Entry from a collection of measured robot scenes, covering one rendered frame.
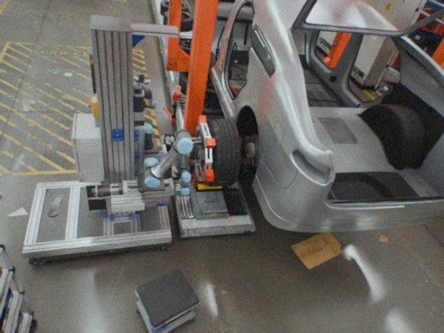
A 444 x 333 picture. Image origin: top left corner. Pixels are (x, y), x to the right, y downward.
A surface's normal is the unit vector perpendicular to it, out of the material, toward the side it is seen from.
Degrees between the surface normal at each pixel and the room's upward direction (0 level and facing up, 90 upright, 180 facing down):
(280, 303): 0
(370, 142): 22
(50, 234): 0
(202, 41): 90
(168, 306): 0
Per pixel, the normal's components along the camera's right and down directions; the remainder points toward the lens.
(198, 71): 0.21, 0.67
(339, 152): 0.22, -0.44
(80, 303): 0.15, -0.74
